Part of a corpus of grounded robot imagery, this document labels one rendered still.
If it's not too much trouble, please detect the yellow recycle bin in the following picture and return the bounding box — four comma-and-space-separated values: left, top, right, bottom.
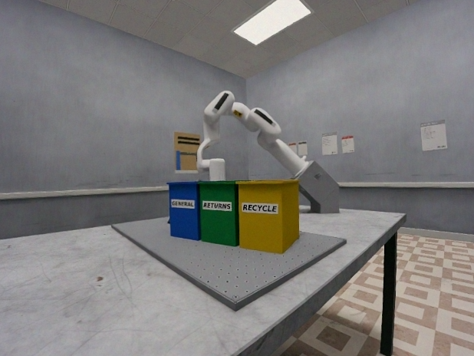
235, 180, 301, 254

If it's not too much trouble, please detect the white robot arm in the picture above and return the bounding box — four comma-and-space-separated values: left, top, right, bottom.
196, 91, 309, 181

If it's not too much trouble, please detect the green returns bin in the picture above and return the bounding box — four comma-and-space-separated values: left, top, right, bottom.
197, 180, 254, 247

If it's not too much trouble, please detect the blue bin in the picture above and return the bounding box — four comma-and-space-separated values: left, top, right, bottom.
166, 181, 213, 241

